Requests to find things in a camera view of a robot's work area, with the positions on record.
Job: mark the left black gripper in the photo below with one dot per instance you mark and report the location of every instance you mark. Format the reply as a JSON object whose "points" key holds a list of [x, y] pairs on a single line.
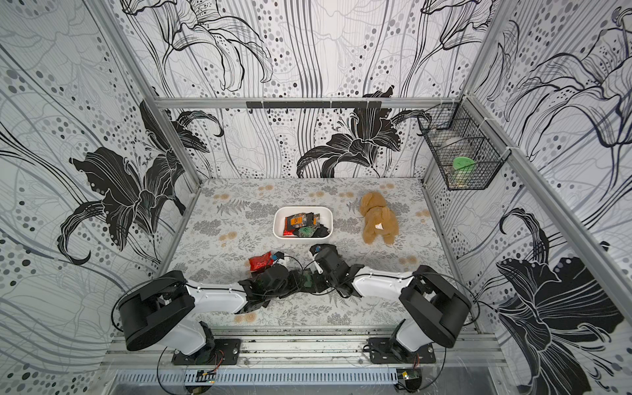
{"points": [[295, 276]]}

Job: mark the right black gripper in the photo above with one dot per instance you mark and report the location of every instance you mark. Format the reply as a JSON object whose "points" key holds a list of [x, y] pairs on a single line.
{"points": [[325, 254]]}

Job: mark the black barcode tea bag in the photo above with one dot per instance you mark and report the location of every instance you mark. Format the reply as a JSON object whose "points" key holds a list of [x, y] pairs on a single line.
{"points": [[321, 232]]}

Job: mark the red long tea bag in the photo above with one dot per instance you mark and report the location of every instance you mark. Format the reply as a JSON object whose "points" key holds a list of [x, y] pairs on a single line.
{"points": [[288, 228]]}

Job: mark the green picture tea bag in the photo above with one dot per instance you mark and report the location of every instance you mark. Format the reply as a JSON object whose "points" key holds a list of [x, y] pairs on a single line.
{"points": [[307, 232]]}

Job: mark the orange label tea bag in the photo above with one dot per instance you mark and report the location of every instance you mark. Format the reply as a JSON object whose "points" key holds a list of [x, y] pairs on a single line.
{"points": [[302, 219]]}

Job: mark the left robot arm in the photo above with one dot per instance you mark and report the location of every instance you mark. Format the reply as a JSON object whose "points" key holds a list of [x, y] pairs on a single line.
{"points": [[161, 312]]}

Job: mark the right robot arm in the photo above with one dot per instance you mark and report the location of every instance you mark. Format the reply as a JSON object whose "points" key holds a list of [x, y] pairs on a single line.
{"points": [[436, 309]]}

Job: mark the red square tea bag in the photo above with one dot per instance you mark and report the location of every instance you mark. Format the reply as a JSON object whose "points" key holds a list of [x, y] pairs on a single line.
{"points": [[261, 262]]}

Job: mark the white plastic storage box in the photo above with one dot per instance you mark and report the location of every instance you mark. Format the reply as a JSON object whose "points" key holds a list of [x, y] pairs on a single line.
{"points": [[322, 215]]}

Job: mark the brown plush teddy dog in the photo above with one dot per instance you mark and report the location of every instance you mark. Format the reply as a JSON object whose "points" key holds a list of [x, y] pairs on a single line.
{"points": [[380, 220]]}

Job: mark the green lidded cup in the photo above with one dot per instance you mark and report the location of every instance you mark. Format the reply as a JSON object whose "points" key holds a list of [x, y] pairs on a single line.
{"points": [[463, 167]]}

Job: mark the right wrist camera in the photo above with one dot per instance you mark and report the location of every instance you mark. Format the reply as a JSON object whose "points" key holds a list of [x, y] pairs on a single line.
{"points": [[315, 248]]}

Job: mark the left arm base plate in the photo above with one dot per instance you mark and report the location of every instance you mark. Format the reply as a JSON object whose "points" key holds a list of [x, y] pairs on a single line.
{"points": [[225, 351]]}

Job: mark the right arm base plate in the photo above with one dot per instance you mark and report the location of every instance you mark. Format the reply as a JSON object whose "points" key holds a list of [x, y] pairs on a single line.
{"points": [[386, 351]]}

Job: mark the white slotted cable duct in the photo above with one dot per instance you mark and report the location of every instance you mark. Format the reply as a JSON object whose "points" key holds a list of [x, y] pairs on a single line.
{"points": [[319, 376]]}

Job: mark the black wire basket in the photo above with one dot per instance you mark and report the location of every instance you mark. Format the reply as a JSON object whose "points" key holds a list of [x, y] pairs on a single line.
{"points": [[453, 129]]}

